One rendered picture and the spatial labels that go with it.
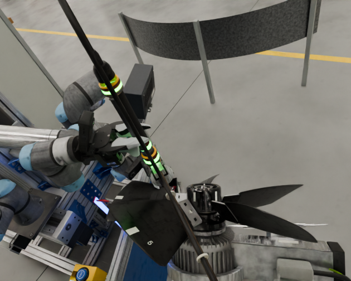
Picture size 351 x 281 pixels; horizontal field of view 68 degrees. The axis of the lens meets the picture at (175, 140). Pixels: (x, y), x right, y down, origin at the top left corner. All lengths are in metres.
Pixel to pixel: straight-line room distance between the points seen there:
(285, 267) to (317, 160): 1.70
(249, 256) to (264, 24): 2.03
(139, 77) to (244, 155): 1.38
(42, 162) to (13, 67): 2.09
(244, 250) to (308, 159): 1.66
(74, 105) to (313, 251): 0.95
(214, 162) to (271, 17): 1.34
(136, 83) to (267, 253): 1.00
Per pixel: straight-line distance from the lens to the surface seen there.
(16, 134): 0.96
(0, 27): 2.83
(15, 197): 1.36
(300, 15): 2.68
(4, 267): 3.00
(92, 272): 1.13
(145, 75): 1.48
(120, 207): 0.73
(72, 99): 1.08
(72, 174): 0.83
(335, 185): 2.38
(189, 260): 0.89
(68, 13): 0.42
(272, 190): 1.02
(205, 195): 0.86
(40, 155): 0.76
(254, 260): 0.93
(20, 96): 2.80
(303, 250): 0.92
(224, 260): 0.91
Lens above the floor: 2.01
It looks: 47 degrees down
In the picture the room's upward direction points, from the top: 23 degrees counter-clockwise
